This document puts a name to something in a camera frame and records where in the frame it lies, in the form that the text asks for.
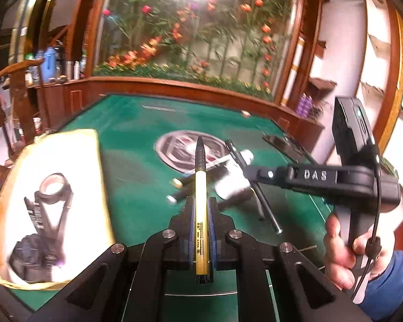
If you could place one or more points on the yellow storage box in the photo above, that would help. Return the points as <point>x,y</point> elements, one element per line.
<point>84,187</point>

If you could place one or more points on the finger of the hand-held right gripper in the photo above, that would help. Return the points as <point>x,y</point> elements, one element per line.
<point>268,176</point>

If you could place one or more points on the round table control panel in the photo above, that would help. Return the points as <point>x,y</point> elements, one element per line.
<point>178,149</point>

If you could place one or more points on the black smartphone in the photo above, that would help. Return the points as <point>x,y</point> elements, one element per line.
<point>285,146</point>

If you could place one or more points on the clear plastic pen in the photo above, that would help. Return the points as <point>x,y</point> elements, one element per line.
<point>218,162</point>

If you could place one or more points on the blue kettle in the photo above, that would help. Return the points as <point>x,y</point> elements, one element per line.
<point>49,63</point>

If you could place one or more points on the white plastic bottle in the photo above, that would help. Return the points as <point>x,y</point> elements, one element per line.
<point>233,181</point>

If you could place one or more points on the small white bottle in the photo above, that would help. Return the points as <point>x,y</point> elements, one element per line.
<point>76,69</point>

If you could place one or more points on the black marker with grey cap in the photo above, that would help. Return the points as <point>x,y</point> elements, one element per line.
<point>178,197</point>

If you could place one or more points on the black pen with white print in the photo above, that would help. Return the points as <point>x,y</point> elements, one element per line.
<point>236,156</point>

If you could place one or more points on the yellow pen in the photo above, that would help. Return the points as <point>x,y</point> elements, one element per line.
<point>201,191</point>

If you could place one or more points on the wooden armchair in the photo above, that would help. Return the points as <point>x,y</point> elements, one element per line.
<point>16,90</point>

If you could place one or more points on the black ribbed clip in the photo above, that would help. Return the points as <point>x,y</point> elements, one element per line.
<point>33,213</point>

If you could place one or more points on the dark round object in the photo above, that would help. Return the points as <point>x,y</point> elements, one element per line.
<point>33,258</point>

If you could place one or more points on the artificial flower display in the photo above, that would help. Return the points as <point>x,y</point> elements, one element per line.
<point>194,40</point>

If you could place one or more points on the white paper cup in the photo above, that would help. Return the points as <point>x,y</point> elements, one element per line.
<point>37,125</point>

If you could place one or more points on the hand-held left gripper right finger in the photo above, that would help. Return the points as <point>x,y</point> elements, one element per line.
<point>212,234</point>

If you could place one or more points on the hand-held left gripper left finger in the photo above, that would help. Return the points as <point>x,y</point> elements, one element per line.
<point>190,234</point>

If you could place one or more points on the black tape roll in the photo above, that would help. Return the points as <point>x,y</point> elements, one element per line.
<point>55,187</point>

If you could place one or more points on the dark thermos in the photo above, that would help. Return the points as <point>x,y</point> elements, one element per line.
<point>59,60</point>

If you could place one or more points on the person's right hand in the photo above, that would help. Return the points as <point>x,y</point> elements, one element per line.
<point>335,258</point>

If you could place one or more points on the person's right forearm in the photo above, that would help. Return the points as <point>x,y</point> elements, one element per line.
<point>386,281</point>

